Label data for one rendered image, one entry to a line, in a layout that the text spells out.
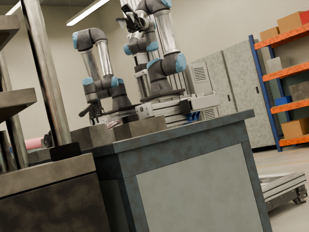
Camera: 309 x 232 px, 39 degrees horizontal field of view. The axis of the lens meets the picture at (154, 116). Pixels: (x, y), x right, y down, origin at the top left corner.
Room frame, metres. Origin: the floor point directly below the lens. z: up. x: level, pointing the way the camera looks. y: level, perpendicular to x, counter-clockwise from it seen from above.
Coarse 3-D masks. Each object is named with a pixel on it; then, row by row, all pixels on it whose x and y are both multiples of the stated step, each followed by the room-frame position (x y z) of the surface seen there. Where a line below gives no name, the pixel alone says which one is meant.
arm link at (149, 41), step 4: (148, 32) 2.55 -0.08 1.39; (152, 32) 2.56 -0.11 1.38; (144, 36) 2.57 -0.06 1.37; (148, 36) 2.55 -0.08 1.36; (152, 36) 2.55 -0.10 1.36; (140, 40) 2.58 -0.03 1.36; (144, 40) 2.57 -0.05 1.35; (148, 40) 2.55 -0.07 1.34; (152, 40) 2.55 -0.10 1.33; (156, 40) 2.57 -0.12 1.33; (140, 44) 2.58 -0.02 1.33; (144, 44) 2.57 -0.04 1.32; (148, 44) 2.56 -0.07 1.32; (152, 44) 2.55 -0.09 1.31; (156, 44) 2.56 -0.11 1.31; (140, 48) 2.59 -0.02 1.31; (144, 48) 2.59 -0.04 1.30; (148, 48) 2.56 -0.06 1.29; (152, 48) 2.55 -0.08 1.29; (156, 48) 2.57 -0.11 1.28
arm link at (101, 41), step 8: (96, 32) 3.02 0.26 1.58; (96, 40) 3.02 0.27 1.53; (104, 40) 3.01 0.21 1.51; (104, 48) 3.00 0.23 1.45; (104, 56) 2.98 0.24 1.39; (104, 64) 2.96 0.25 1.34; (104, 72) 2.95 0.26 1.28; (112, 72) 2.97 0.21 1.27; (104, 80) 2.93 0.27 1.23; (112, 80) 2.92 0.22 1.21; (104, 88) 2.94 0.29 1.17
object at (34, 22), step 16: (32, 0) 1.40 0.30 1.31; (32, 16) 1.39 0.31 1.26; (32, 32) 1.39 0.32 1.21; (32, 48) 1.40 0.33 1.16; (48, 48) 1.41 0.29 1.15; (48, 64) 1.40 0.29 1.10; (48, 80) 1.39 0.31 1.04; (48, 96) 1.39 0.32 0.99; (48, 112) 1.40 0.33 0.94; (64, 112) 1.42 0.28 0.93; (64, 128) 1.40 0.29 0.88; (64, 144) 1.40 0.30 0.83
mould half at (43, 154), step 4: (52, 140) 2.55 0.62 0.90; (52, 144) 2.56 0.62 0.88; (44, 148) 2.67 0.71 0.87; (48, 148) 2.47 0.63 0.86; (32, 152) 2.51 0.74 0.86; (36, 152) 2.45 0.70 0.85; (40, 152) 2.45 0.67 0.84; (44, 152) 2.46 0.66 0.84; (48, 152) 2.47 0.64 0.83; (28, 156) 2.58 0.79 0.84; (32, 156) 2.52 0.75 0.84; (36, 156) 2.46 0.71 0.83; (40, 156) 2.44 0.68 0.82; (44, 156) 2.45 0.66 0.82; (48, 156) 2.47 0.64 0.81; (32, 160) 2.53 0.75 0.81; (36, 160) 2.48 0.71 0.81; (40, 160) 2.44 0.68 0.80
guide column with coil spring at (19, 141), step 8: (0, 56) 1.73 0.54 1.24; (0, 64) 1.72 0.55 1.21; (0, 72) 1.72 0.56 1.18; (8, 72) 1.75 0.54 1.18; (0, 80) 1.72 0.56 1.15; (8, 80) 1.74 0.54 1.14; (0, 88) 1.72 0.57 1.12; (8, 88) 1.73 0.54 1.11; (8, 120) 1.72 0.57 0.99; (16, 120) 1.73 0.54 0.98; (8, 128) 1.73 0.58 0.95; (16, 128) 1.73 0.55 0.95; (16, 136) 1.72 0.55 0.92; (16, 144) 1.72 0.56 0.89; (24, 144) 1.74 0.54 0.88; (16, 152) 1.72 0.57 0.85; (24, 152) 1.73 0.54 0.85; (16, 160) 1.73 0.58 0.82; (24, 160) 1.73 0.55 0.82
